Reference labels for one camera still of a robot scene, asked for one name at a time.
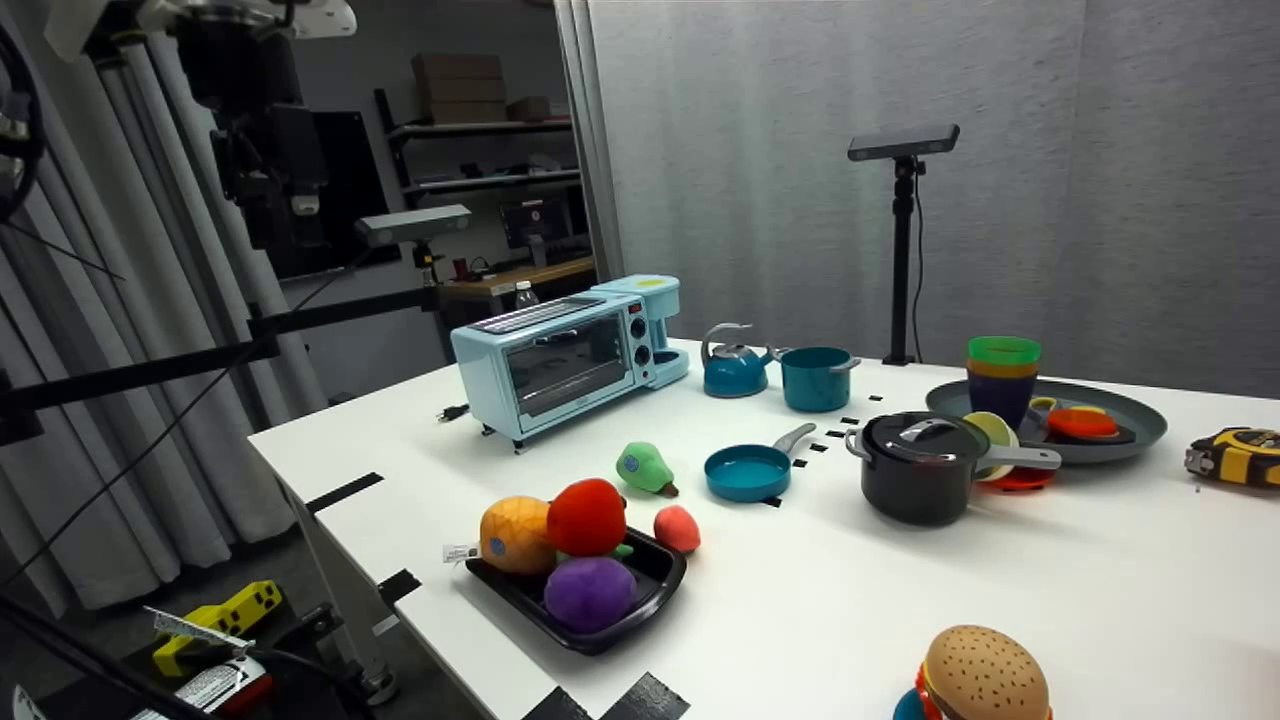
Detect black pot lid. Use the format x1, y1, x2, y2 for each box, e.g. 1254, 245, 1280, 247
862, 412, 989, 464

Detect blue toy frying pan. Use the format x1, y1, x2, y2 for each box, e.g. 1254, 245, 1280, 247
705, 426, 815, 506

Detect teal toy pot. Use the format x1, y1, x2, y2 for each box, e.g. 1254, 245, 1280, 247
781, 349, 856, 412

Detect black toy pot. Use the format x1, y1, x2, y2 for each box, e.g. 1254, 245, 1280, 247
849, 415, 980, 528

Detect teal toy kettle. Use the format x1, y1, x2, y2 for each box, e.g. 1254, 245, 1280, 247
699, 319, 777, 401

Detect green plush pear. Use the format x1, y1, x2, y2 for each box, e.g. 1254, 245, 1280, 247
615, 442, 676, 495

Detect light blue toy toaster oven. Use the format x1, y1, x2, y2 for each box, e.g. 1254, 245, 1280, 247
451, 278, 688, 444

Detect red plush apple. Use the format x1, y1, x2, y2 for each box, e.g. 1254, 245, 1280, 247
548, 482, 627, 558

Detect small red plush fruit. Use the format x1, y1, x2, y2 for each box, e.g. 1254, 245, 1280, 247
652, 506, 699, 558

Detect black rectangular tray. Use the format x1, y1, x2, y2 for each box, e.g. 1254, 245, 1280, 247
467, 534, 688, 656

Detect purple plush fruit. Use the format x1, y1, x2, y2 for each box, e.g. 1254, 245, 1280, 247
544, 558, 641, 634

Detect stacked colourful cups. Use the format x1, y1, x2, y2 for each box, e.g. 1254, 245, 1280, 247
963, 336, 1040, 426

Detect yellow green toy ladle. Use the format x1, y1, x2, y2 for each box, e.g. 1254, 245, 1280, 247
963, 412, 1059, 482

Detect dark grey plate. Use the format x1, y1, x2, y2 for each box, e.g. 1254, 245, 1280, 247
923, 375, 1167, 470

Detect orange toy food on plate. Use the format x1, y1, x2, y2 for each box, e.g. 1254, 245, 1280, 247
1047, 408, 1121, 442

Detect toy hamburger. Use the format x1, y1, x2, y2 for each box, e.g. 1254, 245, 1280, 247
893, 624, 1051, 720

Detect yellow black tool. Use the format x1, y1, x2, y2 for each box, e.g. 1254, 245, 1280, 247
149, 580, 284, 680

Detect yellow black tape measure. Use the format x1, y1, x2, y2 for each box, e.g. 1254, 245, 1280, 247
1184, 427, 1280, 487

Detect grey camera on stand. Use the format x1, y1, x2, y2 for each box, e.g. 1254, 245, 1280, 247
357, 206, 471, 247

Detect camera on black stand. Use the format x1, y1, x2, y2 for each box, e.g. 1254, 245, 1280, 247
845, 126, 961, 366

